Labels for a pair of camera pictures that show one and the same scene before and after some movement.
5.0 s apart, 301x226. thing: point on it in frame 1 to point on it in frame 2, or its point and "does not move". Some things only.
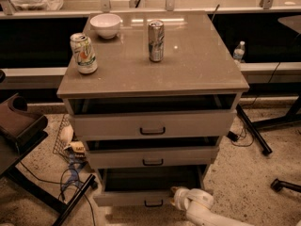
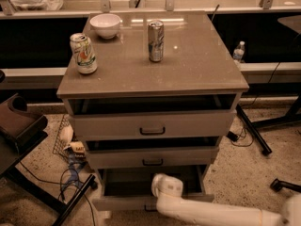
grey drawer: x=145 y=186 does not move
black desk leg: x=260 y=140 does not move
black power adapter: x=231 y=136 does not move
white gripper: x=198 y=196 to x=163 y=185
